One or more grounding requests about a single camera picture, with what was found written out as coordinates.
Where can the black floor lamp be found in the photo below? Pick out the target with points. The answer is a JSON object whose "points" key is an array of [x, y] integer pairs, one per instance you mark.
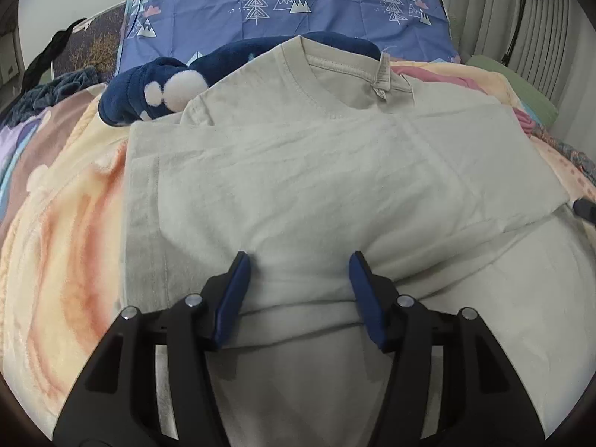
{"points": [[522, 9]]}

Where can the beige t-shirt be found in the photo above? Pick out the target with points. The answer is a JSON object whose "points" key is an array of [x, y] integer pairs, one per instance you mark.
{"points": [[302, 172]]}

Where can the navy star-print plush garment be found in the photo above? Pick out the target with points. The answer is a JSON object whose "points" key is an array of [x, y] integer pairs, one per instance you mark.
{"points": [[135, 93]]}

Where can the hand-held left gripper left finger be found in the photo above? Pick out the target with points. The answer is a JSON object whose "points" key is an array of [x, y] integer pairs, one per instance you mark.
{"points": [[233, 288]]}

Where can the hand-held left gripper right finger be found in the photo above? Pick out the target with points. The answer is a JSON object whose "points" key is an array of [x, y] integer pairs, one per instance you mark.
{"points": [[368, 298]]}

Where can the white curtain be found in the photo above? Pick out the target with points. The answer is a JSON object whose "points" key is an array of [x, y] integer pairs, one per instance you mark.
{"points": [[558, 32]]}

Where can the grey-blue fuzzy cloth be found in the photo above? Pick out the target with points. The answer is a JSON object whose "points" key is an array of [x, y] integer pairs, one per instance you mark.
{"points": [[46, 95]]}

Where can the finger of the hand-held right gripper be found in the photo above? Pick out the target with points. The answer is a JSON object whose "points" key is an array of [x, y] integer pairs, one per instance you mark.
{"points": [[586, 209]]}

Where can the orange and yellow fleece blanket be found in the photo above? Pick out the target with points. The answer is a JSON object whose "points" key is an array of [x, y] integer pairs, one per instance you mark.
{"points": [[70, 265]]}

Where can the dark gold-tree print cloth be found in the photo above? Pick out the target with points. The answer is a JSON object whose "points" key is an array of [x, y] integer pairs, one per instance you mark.
{"points": [[93, 46]]}

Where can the blue tree-print pillow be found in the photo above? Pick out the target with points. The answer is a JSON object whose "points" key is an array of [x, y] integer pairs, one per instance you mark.
{"points": [[326, 0]]}

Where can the green pillow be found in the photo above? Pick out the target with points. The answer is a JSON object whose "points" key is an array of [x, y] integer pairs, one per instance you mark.
{"points": [[517, 88]]}

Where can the black cloth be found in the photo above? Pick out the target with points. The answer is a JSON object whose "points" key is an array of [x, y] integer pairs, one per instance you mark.
{"points": [[46, 56]]}

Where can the pink cloth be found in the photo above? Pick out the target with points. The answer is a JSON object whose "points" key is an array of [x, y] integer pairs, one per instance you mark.
{"points": [[528, 123]]}

